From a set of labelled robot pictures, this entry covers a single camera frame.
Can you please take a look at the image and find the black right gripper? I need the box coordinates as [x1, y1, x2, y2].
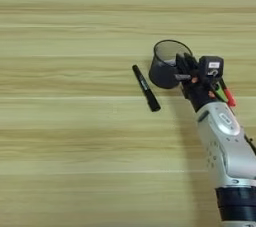
[174, 52, 218, 113]

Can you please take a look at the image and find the green eraser block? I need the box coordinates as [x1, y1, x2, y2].
[213, 82, 230, 103]

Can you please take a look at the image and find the red and black marker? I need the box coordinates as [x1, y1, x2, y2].
[219, 78, 237, 108]

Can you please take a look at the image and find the black box with white label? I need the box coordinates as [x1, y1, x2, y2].
[198, 55, 225, 79]

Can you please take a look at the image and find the black mesh pen cup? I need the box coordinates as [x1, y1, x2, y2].
[148, 39, 194, 90]

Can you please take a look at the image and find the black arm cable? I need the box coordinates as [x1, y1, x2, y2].
[244, 133, 256, 156]

